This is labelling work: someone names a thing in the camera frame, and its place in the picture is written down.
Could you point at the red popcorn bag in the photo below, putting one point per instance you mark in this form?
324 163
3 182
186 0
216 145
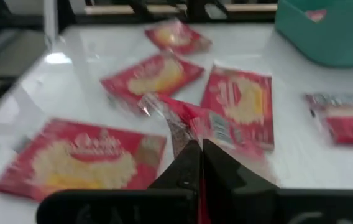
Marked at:
154 77
347 127
316 15
245 99
176 37
192 118
80 161

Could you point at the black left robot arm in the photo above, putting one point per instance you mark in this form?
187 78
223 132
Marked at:
195 11

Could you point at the teal plastic basket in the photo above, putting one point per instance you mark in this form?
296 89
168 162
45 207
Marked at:
335 40

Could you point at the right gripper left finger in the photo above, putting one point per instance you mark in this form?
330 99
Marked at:
186 174

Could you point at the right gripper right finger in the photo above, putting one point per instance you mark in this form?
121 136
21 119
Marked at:
223 174

